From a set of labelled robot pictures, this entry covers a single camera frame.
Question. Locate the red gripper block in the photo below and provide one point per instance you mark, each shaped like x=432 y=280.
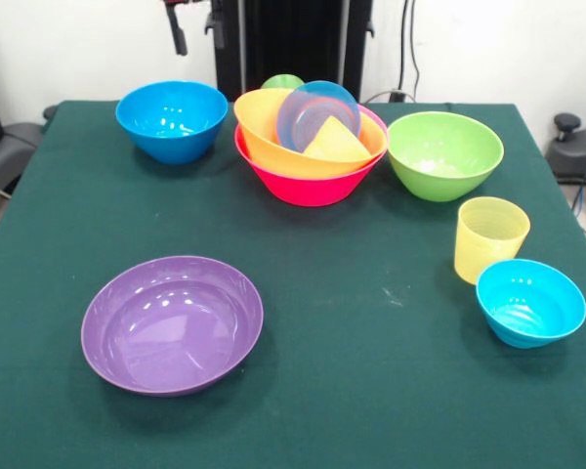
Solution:
x=170 y=2

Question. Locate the large blue plastic bowl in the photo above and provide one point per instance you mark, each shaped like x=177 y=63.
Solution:
x=171 y=122

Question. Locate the large orange plastic bowl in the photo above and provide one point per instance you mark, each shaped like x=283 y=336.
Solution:
x=259 y=127

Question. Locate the translucent blue ribbed bowl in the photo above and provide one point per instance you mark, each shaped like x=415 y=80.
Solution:
x=298 y=122

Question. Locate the yellow-orange plastic cup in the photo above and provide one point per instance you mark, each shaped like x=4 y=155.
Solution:
x=322 y=144
x=354 y=146

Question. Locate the large pink plastic bowl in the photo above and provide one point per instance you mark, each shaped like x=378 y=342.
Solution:
x=312 y=190

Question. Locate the green plastic cup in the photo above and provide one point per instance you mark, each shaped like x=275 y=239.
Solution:
x=279 y=81

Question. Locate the black power adapter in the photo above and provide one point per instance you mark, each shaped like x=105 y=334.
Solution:
x=396 y=96

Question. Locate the black office chair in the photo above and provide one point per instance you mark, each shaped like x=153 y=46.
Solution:
x=14 y=141

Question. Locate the green plastic bowl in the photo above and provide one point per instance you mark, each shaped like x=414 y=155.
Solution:
x=444 y=156

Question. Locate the dark green tablecloth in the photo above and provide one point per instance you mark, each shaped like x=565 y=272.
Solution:
x=54 y=293

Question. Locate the purple plastic bowl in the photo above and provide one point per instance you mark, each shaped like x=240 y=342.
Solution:
x=171 y=332

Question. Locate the translucent yellow plastic cup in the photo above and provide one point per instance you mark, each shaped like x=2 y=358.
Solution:
x=488 y=234

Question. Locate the black swivel chair base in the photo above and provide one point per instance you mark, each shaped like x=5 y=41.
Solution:
x=576 y=151

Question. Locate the small cyan plastic bowl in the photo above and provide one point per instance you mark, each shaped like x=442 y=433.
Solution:
x=532 y=303

